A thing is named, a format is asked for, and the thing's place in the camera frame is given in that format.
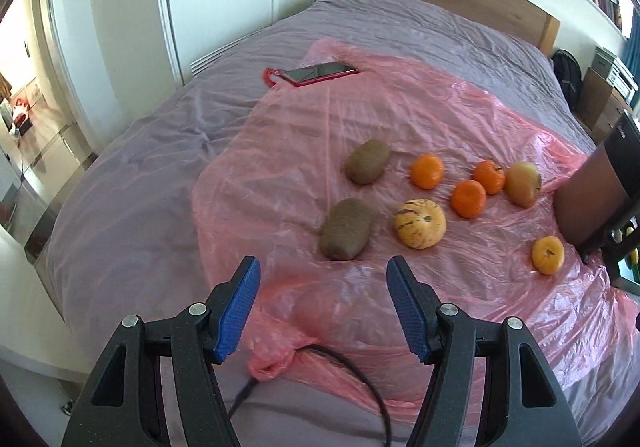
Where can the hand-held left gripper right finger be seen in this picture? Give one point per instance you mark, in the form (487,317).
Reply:
(406,309)

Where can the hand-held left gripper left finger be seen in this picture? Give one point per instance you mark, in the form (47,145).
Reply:
(239,309)

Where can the yellow striped pepino melon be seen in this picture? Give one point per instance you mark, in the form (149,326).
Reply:
(420,224)

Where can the large fuzzy brown kiwi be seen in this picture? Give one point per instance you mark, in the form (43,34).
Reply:
(347,232)

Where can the yellow round citrus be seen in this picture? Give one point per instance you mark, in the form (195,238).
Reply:
(548,255)

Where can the smooth brown kiwi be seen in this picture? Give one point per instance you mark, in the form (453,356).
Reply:
(367,162)

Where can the orange tangerine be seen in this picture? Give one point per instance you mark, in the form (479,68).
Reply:
(489,177)
(427,172)
(468,199)

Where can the green-red pear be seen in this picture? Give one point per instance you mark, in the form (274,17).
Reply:
(522,184)

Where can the green tray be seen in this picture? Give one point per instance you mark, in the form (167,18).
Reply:
(629,275)

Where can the bed with grey cover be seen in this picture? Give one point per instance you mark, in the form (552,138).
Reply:
(150,167)

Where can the pink plastic sheet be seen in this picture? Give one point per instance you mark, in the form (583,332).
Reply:
(310,137)

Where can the copper and black kettle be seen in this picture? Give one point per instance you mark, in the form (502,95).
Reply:
(590,197)

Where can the yellow banana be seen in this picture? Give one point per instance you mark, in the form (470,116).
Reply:
(635,255)

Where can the phone in red case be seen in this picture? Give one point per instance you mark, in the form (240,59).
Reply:
(320,72)

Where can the wooden cabinet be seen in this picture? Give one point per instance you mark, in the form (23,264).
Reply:
(597,99)

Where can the black backpack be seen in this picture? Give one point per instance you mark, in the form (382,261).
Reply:
(567,74)

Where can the white printer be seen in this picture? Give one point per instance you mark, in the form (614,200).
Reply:
(617,72)

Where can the teal curtain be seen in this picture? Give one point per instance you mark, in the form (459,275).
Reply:
(632,57)

